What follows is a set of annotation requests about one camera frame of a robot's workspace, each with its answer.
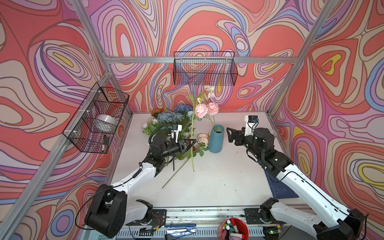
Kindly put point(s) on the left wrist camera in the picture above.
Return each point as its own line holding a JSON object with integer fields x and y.
{"x": 175, "y": 131}

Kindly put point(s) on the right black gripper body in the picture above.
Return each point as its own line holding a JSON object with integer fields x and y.
{"x": 240, "y": 136}

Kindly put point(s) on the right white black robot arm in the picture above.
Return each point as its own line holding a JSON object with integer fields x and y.
{"x": 331, "y": 220}

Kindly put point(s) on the silver tape roll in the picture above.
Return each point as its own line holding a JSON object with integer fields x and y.
{"x": 106, "y": 123}

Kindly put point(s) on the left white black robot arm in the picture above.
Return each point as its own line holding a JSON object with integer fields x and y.
{"x": 112, "y": 207}

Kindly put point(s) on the teal ceramic vase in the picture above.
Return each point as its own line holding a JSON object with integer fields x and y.
{"x": 216, "y": 139}

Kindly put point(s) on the orange flower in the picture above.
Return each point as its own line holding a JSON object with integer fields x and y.
{"x": 156, "y": 112}

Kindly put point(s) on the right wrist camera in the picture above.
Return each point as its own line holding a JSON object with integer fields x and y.
{"x": 252, "y": 122}

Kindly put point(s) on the left wire basket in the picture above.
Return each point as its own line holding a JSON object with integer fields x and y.
{"x": 81, "y": 131}

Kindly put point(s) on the red pen cup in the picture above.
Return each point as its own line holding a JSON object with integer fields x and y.
{"x": 233, "y": 229}

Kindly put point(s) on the back wire basket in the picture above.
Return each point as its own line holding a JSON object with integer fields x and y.
{"x": 212, "y": 68}

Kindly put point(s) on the wire basket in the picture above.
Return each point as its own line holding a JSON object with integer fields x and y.
{"x": 81, "y": 131}
{"x": 212, "y": 68}

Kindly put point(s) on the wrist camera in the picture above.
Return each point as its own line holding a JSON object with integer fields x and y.
{"x": 175, "y": 131}
{"x": 252, "y": 122}

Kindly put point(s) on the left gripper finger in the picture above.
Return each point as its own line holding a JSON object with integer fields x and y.
{"x": 190, "y": 141}
{"x": 187, "y": 147}

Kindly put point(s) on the pink rose stem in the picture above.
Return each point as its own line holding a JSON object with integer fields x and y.
{"x": 202, "y": 110}

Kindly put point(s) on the blue hydrangea bunch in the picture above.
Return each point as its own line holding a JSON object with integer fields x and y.
{"x": 180, "y": 115}

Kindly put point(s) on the peach carnation stem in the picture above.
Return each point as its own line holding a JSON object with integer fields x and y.
{"x": 198, "y": 149}

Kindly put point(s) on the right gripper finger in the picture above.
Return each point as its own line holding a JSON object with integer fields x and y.
{"x": 234, "y": 139}
{"x": 232, "y": 132}

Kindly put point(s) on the blue tool on rail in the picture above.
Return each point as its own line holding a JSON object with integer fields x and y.
{"x": 178, "y": 231}

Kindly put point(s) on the blue book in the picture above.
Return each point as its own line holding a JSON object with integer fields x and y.
{"x": 280, "y": 190}

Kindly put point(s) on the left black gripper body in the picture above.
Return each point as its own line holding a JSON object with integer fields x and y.
{"x": 181, "y": 145}

